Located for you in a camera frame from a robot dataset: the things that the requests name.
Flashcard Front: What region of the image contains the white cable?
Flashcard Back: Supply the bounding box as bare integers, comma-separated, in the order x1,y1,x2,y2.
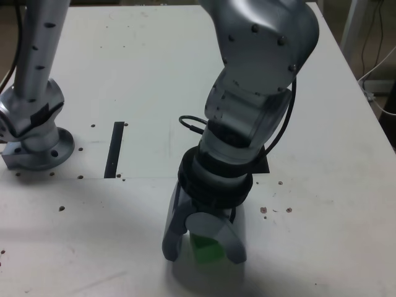
358,46,396,116

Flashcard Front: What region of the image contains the black tape strip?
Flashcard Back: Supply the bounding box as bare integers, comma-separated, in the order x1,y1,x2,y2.
104,121,126,179

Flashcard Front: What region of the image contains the black arm base cable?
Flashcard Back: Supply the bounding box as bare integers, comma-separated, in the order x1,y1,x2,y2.
0,0,23,92

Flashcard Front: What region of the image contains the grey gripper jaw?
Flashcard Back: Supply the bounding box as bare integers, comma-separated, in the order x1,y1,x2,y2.
184,204,248,265
161,181,199,262

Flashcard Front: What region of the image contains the green cube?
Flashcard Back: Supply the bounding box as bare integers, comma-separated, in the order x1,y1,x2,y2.
189,233,225,267

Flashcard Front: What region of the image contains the black tape square outline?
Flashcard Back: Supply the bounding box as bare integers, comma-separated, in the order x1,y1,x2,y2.
252,147,270,174

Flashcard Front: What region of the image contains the black hanging cable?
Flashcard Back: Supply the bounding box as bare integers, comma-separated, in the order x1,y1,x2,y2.
361,0,386,77

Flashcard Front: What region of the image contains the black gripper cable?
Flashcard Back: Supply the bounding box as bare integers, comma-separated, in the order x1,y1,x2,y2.
178,77,298,165

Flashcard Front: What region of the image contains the white metal post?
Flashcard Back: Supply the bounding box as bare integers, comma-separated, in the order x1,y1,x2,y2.
339,0,368,64

